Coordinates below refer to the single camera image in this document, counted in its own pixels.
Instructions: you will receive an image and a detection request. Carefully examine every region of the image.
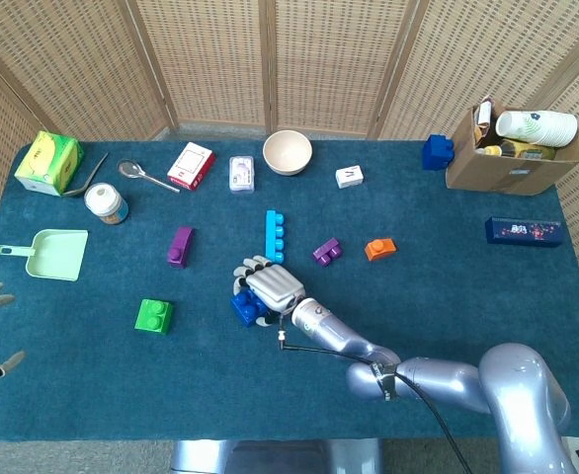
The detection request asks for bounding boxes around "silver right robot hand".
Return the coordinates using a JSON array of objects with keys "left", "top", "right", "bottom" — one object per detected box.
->
[{"left": 233, "top": 255, "right": 306, "bottom": 330}]

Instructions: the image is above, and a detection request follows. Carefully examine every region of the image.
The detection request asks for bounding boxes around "small blue square block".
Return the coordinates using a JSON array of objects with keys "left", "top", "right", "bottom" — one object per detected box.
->
[{"left": 229, "top": 289, "right": 271, "bottom": 329}]

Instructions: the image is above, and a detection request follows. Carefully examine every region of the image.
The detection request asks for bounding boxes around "green toy block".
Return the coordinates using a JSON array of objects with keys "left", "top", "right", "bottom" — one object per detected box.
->
[{"left": 134, "top": 298, "right": 175, "bottom": 337}]

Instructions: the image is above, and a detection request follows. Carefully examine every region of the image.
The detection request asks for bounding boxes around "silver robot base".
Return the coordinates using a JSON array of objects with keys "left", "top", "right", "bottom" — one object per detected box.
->
[{"left": 169, "top": 437, "right": 385, "bottom": 474}]

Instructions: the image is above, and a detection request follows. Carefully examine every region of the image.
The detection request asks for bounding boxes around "stack of paper cups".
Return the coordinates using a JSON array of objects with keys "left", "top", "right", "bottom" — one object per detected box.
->
[{"left": 495, "top": 110, "right": 579, "bottom": 148}]

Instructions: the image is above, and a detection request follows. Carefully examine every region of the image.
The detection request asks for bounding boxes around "long light blue block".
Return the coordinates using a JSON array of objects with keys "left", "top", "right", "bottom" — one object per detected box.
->
[{"left": 264, "top": 209, "right": 287, "bottom": 265}]

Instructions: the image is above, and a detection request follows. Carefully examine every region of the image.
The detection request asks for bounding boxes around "small purple two-stud block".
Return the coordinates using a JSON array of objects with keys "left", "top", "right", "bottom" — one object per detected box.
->
[{"left": 311, "top": 237, "right": 344, "bottom": 269}]

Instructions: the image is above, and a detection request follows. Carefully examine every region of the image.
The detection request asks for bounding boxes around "mint green dustpan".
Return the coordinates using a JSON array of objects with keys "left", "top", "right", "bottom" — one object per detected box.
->
[{"left": 0, "top": 228, "right": 90, "bottom": 282}]

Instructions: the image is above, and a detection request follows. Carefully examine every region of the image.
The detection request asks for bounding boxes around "purple single-stud block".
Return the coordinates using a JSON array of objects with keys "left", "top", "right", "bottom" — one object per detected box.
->
[{"left": 166, "top": 226, "right": 195, "bottom": 270}]

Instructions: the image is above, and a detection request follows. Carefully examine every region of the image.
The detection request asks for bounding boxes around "orange single-stud block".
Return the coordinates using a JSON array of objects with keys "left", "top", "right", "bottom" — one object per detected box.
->
[{"left": 364, "top": 237, "right": 398, "bottom": 263}]

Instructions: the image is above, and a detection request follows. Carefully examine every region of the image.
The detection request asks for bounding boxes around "small white box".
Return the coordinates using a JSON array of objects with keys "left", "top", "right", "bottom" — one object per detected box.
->
[{"left": 335, "top": 164, "right": 365, "bottom": 190}]

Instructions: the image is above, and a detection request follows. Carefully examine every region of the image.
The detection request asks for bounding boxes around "beige bowl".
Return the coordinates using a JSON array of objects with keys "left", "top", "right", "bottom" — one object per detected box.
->
[{"left": 262, "top": 129, "right": 313, "bottom": 177}]

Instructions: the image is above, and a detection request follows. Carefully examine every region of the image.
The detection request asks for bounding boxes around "red and white box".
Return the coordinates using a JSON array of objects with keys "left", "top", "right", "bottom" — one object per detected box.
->
[{"left": 166, "top": 141, "right": 216, "bottom": 193}]

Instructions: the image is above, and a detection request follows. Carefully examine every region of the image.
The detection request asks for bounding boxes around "green yellow tissue box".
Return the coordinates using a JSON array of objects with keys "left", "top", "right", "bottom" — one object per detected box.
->
[{"left": 14, "top": 130, "right": 85, "bottom": 198}]

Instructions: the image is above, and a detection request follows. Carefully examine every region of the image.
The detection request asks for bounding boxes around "white-lidded jar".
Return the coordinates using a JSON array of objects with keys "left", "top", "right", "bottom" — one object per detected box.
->
[{"left": 83, "top": 182, "right": 129, "bottom": 226}]

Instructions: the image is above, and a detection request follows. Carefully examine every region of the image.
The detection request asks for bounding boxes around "blue carpet table cover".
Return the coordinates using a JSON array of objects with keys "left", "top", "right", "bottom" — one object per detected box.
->
[{"left": 0, "top": 139, "right": 579, "bottom": 442}]

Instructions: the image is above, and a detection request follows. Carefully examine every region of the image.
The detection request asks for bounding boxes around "metal spoon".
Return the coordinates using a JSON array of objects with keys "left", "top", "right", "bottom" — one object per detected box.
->
[{"left": 118, "top": 158, "right": 181, "bottom": 194}]

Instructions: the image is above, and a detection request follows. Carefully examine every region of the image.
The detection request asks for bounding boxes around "tall dark blue block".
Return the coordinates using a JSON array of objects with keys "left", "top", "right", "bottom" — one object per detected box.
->
[{"left": 421, "top": 133, "right": 456, "bottom": 172}]

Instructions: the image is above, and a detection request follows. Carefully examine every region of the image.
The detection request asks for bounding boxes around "woven bamboo folding screen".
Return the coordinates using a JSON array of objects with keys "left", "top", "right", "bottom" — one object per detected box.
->
[{"left": 0, "top": 0, "right": 579, "bottom": 337}]

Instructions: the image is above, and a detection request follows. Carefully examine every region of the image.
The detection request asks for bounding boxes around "long dark blue box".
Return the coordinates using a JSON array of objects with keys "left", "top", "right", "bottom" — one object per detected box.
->
[{"left": 484, "top": 215, "right": 564, "bottom": 249}]

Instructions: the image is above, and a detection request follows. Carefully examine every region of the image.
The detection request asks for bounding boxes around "cardboard box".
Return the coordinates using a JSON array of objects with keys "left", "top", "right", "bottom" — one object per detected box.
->
[{"left": 445, "top": 101, "right": 579, "bottom": 198}]

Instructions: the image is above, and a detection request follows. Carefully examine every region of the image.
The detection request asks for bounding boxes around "snack packet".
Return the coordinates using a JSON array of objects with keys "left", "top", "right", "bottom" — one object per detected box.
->
[{"left": 472, "top": 95, "right": 494, "bottom": 148}]

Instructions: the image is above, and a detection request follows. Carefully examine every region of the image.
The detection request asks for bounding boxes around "yellow bottle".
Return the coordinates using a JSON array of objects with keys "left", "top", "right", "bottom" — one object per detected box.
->
[{"left": 483, "top": 138, "right": 558, "bottom": 161}]

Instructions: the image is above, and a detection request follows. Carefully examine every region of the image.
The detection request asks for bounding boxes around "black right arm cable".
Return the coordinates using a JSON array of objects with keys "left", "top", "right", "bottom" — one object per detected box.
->
[{"left": 276, "top": 315, "right": 474, "bottom": 474}]

